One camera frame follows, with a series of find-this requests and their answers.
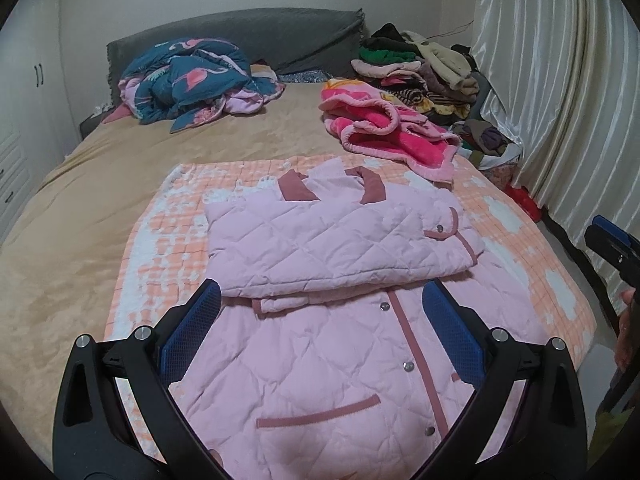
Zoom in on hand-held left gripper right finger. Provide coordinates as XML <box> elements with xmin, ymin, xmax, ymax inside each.
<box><xmin>421</xmin><ymin>280</ymin><xmax>588</xmax><ymax>480</ymax></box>

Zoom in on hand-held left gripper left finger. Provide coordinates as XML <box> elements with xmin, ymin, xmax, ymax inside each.
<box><xmin>52</xmin><ymin>279</ymin><xmax>223</xmax><ymax>480</ymax></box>

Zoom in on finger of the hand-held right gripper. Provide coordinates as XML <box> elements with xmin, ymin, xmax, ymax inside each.
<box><xmin>591</xmin><ymin>214</ymin><xmax>640</xmax><ymax>248</ymax></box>
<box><xmin>584</xmin><ymin>225</ymin><xmax>640</xmax><ymax>281</ymax></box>

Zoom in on pink quilted jacket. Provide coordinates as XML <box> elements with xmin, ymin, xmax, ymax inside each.
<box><xmin>167</xmin><ymin>167</ymin><xmax>548</xmax><ymax>476</ymax></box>

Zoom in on pile of folded clothes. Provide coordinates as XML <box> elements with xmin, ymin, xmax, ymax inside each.
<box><xmin>350</xmin><ymin>22</ymin><xmax>481</xmax><ymax>118</ymax></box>

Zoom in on person's right hand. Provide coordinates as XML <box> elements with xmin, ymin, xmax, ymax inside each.
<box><xmin>614</xmin><ymin>289</ymin><xmax>640</xmax><ymax>373</ymax></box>

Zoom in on olive green cloth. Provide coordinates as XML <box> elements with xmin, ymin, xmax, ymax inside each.
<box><xmin>585</xmin><ymin>407</ymin><xmax>640</xmax><ymax>471</ymax></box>

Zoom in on red cloth item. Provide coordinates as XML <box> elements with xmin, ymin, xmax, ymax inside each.
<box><xmin>505</xmin><ymin>182</ymin><xmax>543</xmax><ymax>223</ymax></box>

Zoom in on orange checked blanket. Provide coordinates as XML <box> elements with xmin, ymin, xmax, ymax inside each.
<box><xmin>102</xmin><ymin>157</ymin><xmax>598</xmax><ymax>461</ymax></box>

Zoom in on white pleated curtain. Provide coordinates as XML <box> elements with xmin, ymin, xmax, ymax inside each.
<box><xmin>470</xmin><ymin>0</ymin><xmax>640</xmax><ymax>286</ymax></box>

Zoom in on bed with tan sheet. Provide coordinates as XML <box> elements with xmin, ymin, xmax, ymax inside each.
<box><xmin>0</xmin><ymin>62</ymin><xmax>598</xmax><ymax>466</ymax></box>

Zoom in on pink fleece blanket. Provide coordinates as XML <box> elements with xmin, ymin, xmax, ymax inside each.
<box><xmin>319</xmin><ymin>77</ymin><xmax>461</xmax><ymax>183</ymax></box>

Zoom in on blue flamingo print quilt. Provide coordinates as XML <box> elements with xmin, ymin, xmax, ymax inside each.
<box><xmin>118</xmin><ymin>37</ymin><xmax>287</xmax><ymax>134</ymax></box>

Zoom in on white wardrobe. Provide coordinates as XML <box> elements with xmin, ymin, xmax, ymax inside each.
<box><xmin>0</xmin><ymin>0</ymin><xmax>83</xmax><ymax>246</ymax></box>

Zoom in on grey padded headboard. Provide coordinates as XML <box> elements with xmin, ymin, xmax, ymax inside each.
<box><xmin>106</xmin><ymin>7</ymin><xmax>365</xmax><ymax>111</ymax></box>

